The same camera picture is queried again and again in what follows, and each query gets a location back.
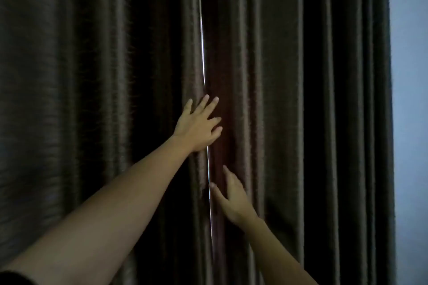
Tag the person's left forearm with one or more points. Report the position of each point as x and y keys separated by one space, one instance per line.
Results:
x=100 y=214

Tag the person's black sleeve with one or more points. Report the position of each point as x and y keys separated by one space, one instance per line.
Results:
x=13 y=278

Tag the person's right hand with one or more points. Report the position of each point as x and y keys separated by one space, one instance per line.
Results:
x=235 y=201

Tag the person's right forearm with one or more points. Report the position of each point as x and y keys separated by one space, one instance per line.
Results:
x=277 y=254

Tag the person's left hand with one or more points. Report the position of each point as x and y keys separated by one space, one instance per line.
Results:
x=197 y=127

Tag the brown curtain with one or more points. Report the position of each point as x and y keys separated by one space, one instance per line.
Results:
x=83 y=94
x=301 y=94

